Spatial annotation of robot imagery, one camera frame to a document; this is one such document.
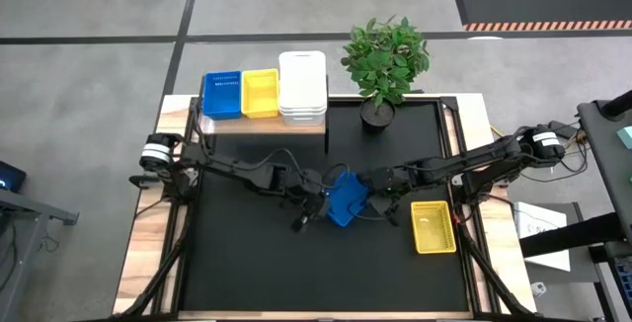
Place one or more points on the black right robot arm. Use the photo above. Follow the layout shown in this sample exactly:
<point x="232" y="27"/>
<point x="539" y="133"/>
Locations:
<point x="469" y="159"/>

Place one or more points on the black side desk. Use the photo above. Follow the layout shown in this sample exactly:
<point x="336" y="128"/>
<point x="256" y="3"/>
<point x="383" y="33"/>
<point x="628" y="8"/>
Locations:
<point x="607" y="164"/>

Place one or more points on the wooden shelf black legs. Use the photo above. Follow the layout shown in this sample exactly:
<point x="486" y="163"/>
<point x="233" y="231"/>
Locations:
<point x="247" y="126"/>

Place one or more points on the gray metal desk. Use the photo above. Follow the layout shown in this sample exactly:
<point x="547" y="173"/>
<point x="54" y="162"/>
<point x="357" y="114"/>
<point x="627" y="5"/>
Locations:
<point x="29" y="208"/>

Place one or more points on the black power adapter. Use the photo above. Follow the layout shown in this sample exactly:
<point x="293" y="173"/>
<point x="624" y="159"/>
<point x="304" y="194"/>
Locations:
<point x="568" y="128"/>

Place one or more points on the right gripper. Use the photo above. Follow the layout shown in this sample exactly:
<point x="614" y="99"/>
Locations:
<point x="387" y="183"/>

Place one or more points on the dark screen blue light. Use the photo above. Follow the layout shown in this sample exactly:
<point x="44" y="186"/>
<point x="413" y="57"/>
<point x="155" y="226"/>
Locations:
<point x="12" y="176"/>

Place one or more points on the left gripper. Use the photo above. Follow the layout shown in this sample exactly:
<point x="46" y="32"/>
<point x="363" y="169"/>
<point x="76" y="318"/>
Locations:
<point x="306" y="188"/>

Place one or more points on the black floor mat striped edge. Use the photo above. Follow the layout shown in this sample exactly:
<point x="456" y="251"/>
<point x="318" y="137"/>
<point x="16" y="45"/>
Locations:
<point x="543" y="3"/>

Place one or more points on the small white bracket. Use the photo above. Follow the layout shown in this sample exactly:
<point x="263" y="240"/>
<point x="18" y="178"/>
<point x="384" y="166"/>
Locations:
<point x="538" y="289"/>

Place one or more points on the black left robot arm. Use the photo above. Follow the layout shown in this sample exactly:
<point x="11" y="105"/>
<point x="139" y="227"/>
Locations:
<point x="237" y="171"/>

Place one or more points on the black aluminium rig frame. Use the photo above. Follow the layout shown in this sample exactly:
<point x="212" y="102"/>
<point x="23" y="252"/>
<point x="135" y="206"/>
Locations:
<point x="175" y="282"/>

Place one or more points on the white cardboard box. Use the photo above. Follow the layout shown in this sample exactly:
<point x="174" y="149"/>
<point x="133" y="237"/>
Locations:
<point x="538" y="233"/>

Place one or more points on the green potted plant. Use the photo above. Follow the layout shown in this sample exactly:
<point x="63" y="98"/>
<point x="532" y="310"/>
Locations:
<point x="385" y="60"/>

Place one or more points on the teal box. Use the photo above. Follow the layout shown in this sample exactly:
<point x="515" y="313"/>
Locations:
<point x="626" y="137"/>

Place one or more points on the blue crate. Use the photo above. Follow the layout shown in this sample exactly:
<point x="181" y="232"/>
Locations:
<point x="624" y="282"/>

